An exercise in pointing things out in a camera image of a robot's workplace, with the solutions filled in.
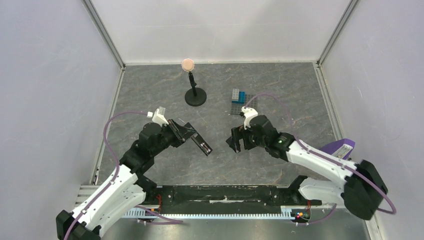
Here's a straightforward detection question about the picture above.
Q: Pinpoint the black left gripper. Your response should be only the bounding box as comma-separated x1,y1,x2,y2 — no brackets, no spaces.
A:
151,118,197,157

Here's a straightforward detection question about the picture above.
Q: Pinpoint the black battery cover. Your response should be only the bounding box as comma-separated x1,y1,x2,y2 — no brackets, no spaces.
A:
225,135,241,153

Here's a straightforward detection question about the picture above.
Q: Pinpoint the black remote control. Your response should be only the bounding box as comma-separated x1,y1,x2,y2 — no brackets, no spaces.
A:
190,133,213,156

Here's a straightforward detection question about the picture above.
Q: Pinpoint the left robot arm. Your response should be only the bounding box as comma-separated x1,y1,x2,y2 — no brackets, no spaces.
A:
56,119,197,240

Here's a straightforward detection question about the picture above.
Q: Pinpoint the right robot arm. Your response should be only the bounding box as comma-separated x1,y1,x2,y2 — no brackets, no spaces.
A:
226,115,388,220

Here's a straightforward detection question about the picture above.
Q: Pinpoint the dark grey lego baseplate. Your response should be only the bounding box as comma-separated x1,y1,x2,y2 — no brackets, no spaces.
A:
230,94,259,117

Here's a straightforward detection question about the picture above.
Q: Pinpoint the blue lego brick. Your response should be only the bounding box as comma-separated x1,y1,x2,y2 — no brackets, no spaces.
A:
232,91,246,105

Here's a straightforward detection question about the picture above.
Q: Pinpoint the light grey lego brick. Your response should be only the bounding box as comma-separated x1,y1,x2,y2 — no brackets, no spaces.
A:
231,88,240,103

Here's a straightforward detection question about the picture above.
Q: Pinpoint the black stand with pink disc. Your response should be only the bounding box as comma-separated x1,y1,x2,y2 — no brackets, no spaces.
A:
181,58,207,107

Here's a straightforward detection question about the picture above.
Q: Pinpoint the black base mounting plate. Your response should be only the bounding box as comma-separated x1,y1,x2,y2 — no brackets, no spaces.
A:
142,175,323,215

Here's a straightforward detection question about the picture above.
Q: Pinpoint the purple box device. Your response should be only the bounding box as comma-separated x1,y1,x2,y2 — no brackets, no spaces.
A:
320,138,356,160

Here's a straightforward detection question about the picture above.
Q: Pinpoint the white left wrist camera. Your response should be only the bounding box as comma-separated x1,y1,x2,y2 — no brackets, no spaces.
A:
147,106,169,126

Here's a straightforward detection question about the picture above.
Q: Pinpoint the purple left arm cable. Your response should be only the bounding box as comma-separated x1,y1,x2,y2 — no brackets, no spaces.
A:
63,111,184,240

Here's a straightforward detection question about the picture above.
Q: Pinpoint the white cable duct strip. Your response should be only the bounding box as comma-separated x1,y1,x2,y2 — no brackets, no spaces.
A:
121,208,310,221

